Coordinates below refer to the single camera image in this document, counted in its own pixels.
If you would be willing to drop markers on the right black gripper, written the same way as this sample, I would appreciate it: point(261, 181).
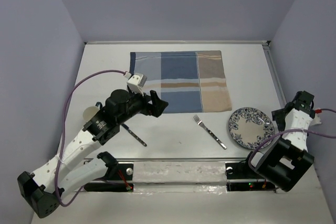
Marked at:
point(277, 116)

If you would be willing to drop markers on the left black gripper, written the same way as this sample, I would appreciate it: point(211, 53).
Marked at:
point(158, 105)

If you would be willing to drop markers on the blue floral plate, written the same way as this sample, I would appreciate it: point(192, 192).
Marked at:
point(249, 127)

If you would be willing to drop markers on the blue beige striped placemat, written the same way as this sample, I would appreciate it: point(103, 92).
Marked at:
point(190, 81)

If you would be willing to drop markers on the silver knife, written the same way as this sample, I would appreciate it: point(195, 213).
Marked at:
point(134, 135)

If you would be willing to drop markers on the silver fork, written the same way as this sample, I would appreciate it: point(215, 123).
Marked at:
point(202, 125)

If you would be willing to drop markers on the dark green mug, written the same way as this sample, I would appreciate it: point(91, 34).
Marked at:
point(91, 111)

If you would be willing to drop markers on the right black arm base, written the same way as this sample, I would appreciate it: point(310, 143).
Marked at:
point(241, 178)

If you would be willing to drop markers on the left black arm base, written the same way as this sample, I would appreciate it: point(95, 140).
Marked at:
point(119, 182)

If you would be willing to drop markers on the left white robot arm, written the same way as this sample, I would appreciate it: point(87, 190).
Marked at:
point(45, 187)

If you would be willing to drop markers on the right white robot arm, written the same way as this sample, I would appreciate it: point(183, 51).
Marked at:
point(283, 158)

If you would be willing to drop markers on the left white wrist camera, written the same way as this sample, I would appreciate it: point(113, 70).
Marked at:
point(135, 82)

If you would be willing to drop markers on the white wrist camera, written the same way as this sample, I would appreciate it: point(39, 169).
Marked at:
point(317, 119)
point(135, 82)

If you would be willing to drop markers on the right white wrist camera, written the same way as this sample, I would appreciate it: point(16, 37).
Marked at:
point(317, 119)

